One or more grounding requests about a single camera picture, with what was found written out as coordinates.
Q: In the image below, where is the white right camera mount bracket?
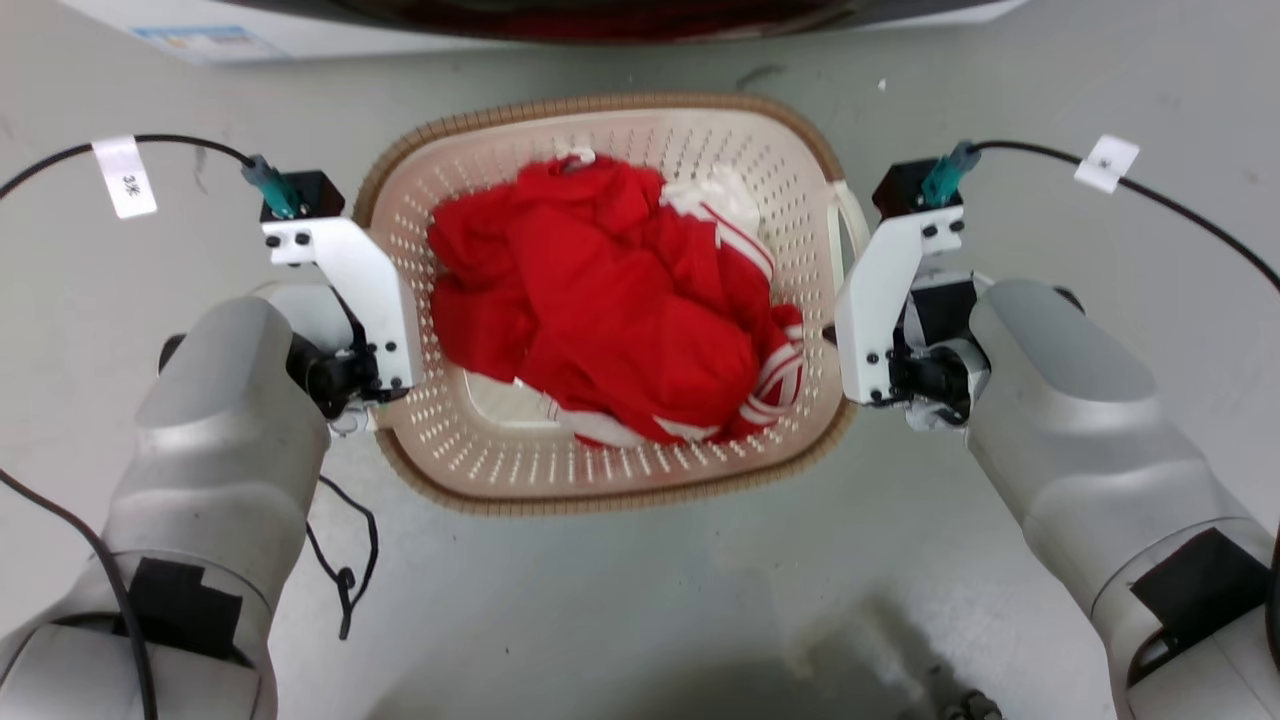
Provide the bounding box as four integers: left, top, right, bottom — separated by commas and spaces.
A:
833, 205, 966, 406

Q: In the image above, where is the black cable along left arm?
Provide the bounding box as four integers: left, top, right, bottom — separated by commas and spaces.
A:
0, 468, 159, 720

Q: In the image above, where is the white left camera mount bracket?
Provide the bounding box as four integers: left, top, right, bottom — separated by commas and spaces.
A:
262, 215, 423, 403

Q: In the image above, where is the dark washing machine door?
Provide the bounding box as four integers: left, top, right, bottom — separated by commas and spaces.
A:
230, 0, 901, 43

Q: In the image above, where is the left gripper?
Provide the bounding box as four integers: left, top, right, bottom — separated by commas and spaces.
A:
250, 282, 389, 421

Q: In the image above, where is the black right camera cable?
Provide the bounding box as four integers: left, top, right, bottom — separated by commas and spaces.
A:
965, 140, 1280, 296

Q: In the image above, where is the black camera cable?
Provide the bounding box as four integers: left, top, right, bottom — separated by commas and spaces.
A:
0, 133, 259, 201
965, 140, 1280, 296

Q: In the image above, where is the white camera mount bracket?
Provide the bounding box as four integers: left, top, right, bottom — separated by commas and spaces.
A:
262, 215, 423, 403
833, 205, 966, 406

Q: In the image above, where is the white small cable label tag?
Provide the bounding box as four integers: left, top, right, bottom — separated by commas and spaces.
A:
1074, 134, 1141, 194

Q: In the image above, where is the green left cable plug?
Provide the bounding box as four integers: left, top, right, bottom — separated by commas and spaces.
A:
240, 154, 301, 219

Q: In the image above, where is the black left camera cable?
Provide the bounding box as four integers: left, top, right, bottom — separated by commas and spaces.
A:
0, 133, 259, 201

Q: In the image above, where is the white printed cable label tag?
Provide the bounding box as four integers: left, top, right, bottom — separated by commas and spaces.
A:
91, 135, 159, 219

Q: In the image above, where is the red garment with white stripes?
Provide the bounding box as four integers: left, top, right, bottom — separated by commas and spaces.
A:
427, 150, 806, 448

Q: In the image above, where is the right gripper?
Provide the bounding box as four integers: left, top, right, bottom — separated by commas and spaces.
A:
888, 272, 993, 433

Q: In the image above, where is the white washing machine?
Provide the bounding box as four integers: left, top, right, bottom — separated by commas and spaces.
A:
60, 0, 1031, 66

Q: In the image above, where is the green cable plug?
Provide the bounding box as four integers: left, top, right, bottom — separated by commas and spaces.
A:
240, 154, 301, 219
920, 140, 983, 208

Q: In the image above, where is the green right cable plug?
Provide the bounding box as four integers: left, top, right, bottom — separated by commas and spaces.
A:
920, 140, 983, 208

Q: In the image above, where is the blue white sticker label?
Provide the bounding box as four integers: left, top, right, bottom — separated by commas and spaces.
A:
130, 25, 286, 63

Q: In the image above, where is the thin black looped cable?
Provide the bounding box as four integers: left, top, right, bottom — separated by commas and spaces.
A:
303, 474, 381, 641

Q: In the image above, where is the beige perforated plastic laundry basket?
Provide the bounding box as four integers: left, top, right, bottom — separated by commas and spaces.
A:
352, 92, 873, 517

